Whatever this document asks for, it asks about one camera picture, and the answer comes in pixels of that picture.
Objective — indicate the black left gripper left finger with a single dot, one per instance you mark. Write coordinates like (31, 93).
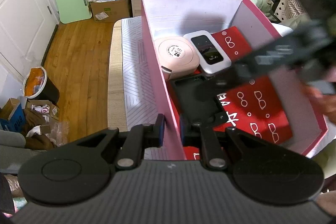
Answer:
(137, 140)

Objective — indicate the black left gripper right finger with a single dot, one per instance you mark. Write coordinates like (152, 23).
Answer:
(203, 137)

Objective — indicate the right hand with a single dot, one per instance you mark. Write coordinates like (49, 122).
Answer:
(325, 103)

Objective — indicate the white patterned table mat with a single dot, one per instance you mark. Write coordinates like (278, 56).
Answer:
(140, 105)

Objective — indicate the black smartphone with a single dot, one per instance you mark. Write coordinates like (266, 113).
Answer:
(207, 112)

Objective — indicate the red glasses pattern box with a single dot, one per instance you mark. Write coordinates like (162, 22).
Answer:
(254, 107)

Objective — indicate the white portable wifi router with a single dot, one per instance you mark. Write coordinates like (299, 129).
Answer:
(213, 58)

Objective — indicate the pink round compact case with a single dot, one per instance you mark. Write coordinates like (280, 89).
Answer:
(177, 57)

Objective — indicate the black trash bin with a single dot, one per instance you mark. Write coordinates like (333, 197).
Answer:
(38, 86)

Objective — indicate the brown cardboard box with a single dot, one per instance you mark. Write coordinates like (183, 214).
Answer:
(111, 11)

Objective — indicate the white door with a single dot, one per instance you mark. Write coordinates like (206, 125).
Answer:
(26, 29)

